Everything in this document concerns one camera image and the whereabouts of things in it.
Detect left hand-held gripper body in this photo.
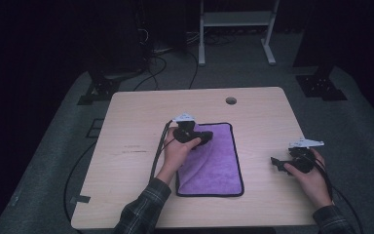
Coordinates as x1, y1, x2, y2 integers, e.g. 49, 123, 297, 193
171, 112, 208, 146

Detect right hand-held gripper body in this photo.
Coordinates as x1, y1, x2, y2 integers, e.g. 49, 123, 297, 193
286, 136, 325, 175

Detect purple towel with black trim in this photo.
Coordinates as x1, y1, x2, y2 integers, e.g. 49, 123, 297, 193
174, 121, 245, 198

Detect person's left hand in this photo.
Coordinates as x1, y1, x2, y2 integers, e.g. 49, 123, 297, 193
156, 130, 203, 187

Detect person's right hand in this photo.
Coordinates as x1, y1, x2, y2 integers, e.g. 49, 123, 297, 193
282, 147, 334, 211

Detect black stand base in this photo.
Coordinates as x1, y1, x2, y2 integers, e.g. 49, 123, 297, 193
294, 63, 349, 102
76, 68, 144, 106

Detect black floor tape marking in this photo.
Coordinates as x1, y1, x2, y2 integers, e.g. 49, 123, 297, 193
85, 118, 105, 139

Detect grey tape piece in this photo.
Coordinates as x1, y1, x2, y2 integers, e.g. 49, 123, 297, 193
69, 194, 92, 206

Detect left hand-held gripper cable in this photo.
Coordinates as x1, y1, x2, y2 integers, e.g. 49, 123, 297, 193
148, 119, 177, 183

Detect hand-held gripper cable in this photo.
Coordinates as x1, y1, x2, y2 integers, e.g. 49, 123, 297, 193
308, 155, 365, 234
148, 119, 177, 183

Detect right hand-held gripper cable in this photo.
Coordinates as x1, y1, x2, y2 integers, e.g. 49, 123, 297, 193
308, 155, 365, 234

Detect bundle of black floor cables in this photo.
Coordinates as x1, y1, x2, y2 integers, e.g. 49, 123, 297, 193
131, 28, 200, 93

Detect white metal stand frame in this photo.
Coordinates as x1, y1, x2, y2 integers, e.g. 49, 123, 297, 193
198, 0, 281, 67

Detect black floor cable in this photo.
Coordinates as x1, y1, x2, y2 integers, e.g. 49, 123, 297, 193
62, 140, 98, 232

